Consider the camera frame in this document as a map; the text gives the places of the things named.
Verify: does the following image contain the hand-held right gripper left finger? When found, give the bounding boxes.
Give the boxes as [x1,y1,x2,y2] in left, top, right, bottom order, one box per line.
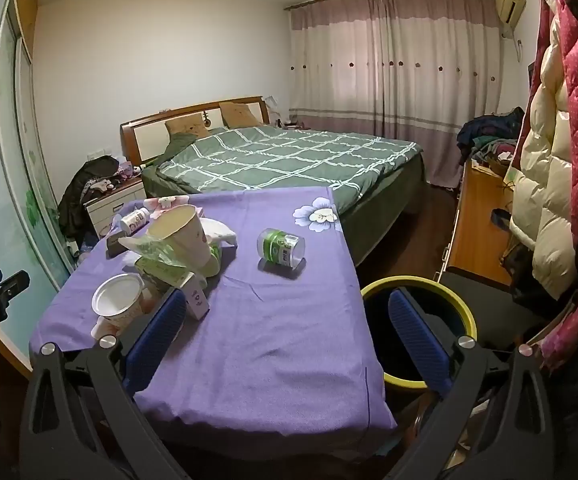
[19,286,192,480]

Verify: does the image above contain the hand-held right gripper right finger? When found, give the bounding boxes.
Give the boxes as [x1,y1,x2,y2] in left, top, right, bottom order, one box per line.
[388,287,552,480]

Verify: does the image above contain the black bin with yellow rim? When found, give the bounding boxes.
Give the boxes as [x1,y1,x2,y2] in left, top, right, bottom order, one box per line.
[360,276,478,393]

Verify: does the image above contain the white paper bowl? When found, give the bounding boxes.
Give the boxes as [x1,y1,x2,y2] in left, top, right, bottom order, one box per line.
[91,274,146,338]

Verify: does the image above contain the small pink box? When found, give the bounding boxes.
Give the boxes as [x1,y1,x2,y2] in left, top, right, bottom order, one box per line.
[181,272,210,322]

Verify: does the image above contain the green plastic wrapper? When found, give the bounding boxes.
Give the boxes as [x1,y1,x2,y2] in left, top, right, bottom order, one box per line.
[118,232,197,293]

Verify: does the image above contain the small dark brown box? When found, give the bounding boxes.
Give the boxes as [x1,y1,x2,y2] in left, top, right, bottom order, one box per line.
[106,232,130,258]

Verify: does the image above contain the beige paper cup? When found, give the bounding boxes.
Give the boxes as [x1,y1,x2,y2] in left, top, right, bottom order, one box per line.
[147,204,213,271]

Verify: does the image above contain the small white bottle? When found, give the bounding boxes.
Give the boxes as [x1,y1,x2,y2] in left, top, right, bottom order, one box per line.
[120,206,152,235]

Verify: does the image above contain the white tissue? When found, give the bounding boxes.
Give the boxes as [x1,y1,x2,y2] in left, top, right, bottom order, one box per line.
[199,217,240,251]

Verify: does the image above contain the clear jar with green label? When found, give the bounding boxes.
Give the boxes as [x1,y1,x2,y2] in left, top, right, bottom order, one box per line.
[256,228,306,277]

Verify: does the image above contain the dark grey stool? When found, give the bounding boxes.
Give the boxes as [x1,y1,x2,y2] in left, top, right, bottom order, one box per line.
[441,270,520,351]

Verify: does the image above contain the glass wardrobe door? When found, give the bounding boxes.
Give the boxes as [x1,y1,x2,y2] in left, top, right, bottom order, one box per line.
[0,0,74,376]

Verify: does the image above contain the dark jacket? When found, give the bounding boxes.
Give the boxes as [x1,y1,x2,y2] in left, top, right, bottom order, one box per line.
[58,155,120,241]

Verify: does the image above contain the purple floral tablecloth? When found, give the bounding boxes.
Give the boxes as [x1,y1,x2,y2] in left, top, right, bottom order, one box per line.
[29,186,398,443]

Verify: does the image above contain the dark patterned bag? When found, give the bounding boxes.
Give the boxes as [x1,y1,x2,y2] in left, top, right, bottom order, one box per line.
[504,240,537,286]

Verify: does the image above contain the white wooden nightstand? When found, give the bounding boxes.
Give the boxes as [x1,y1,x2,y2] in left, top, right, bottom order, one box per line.
[83,180,147,233]

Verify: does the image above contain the long wooden cabinet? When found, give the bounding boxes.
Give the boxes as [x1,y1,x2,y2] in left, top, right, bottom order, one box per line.
[434,160,520,288]

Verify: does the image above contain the wooden bed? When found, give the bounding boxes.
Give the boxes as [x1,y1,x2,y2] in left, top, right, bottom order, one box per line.
[120,96,426,266]

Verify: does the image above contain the dark floral garment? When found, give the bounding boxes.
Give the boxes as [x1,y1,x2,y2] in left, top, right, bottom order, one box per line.
[539,285,578,376]

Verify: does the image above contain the pink patterned cloth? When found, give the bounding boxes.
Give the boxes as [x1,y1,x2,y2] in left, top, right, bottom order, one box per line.
[114,160,142,183]

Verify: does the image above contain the cream puffer jacket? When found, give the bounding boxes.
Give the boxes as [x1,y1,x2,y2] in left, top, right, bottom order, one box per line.
[509,42,577,301]

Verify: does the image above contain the tan pillow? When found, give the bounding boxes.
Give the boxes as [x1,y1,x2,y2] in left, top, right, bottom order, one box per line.
[165,114,210,140]
[219,101,264,129]

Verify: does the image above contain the green checked duvet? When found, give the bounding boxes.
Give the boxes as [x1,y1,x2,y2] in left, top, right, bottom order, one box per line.
[156,125,418,201]

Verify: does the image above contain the pile of clothes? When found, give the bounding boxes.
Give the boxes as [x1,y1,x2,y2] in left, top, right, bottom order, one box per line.
[457,107,526,163]

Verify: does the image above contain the pink and white curtain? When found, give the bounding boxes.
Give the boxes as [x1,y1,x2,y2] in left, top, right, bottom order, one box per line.
[289,0,500,191]

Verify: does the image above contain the beige air conditioner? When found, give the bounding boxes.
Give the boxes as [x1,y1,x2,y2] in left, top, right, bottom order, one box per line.
[496,0,526,38]

